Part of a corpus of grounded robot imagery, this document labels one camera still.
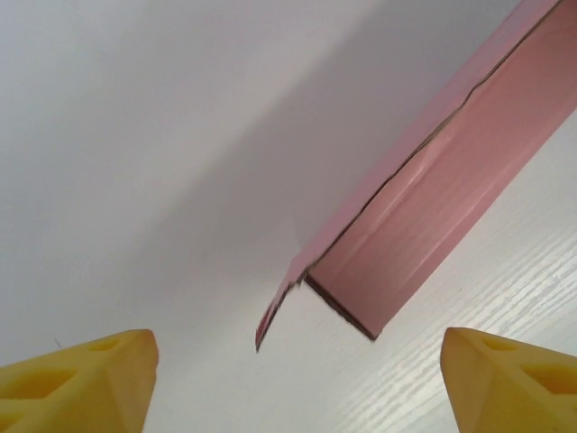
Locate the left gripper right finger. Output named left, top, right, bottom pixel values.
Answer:
left=441, top=327, right=577, bottom=433

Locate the pink paper box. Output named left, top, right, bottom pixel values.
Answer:
left=255, top=0, right=577, bottom=353

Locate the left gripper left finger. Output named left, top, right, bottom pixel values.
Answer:
left=0, top=328, right=160, bottom=433

